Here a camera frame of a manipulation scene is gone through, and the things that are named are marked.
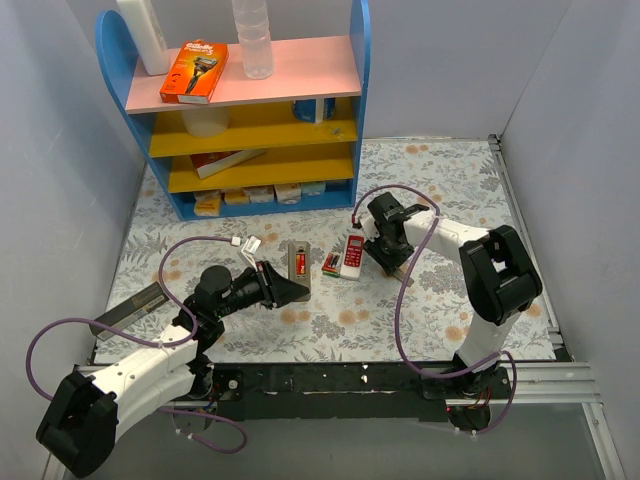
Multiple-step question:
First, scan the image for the grey battery cover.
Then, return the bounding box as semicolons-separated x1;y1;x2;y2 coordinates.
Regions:
389;266;415;287

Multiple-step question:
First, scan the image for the grey white remote control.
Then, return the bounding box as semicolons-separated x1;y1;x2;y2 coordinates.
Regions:
287;241;311;302

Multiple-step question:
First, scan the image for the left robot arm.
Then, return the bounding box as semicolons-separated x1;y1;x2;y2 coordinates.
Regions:
36;261;310;478

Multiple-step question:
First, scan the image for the red white remote control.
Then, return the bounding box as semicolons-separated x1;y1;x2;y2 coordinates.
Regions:
339;235;365;281

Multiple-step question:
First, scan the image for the cluster of batteries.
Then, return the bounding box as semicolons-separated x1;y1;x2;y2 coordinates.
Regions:
321;253;340;278

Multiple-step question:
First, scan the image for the floral table mat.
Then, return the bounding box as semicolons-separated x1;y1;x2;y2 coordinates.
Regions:
108;142;512;363

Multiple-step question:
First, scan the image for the yellow sponge pack left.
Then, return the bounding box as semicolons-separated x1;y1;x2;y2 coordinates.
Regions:
193;191;222;217

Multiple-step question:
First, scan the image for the black flat bar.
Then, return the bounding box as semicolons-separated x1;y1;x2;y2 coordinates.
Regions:
90;282;169;340

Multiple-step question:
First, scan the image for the blue shelf unit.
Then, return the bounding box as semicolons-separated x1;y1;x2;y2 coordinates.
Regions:
95;1;371;220

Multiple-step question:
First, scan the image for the blue white carton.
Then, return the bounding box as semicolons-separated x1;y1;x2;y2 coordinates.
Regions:
292;97;336;124

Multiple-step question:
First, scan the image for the white cup on shelf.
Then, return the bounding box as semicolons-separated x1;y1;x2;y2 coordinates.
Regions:
181;107;230;138

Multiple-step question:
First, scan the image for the orange razor box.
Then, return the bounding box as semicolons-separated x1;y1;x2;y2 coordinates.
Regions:
159;40;229;105

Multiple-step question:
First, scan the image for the clear plastic water bottle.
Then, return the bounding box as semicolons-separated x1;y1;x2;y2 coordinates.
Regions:
232;0;274;80

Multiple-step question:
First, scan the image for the white bottle on shelf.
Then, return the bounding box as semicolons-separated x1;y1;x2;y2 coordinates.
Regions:
117;0;170;76

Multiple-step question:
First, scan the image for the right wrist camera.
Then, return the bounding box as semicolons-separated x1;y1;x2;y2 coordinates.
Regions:
352;213;379;241

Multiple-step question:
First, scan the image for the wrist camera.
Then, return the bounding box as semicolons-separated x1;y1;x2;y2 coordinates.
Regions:
352;213;379;241
230;235;262;270

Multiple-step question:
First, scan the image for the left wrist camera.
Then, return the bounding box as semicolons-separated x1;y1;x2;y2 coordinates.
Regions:
230;235;262;270

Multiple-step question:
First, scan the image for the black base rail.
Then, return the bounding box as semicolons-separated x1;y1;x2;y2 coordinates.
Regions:
209;360;481;426

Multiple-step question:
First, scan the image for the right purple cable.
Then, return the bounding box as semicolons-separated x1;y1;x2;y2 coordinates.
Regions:
352;184;516;435

